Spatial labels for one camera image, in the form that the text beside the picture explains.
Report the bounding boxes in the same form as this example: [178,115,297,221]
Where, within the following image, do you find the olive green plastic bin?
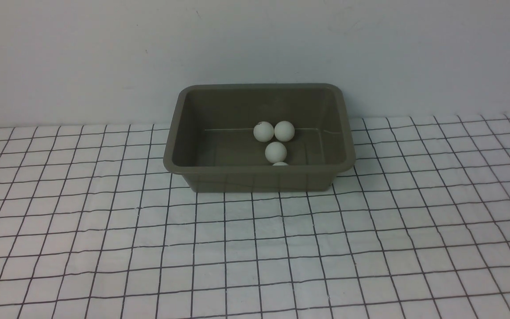
[163,83,357,193]

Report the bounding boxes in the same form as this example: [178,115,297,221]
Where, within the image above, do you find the white ball with logo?
[265,141,287,164]

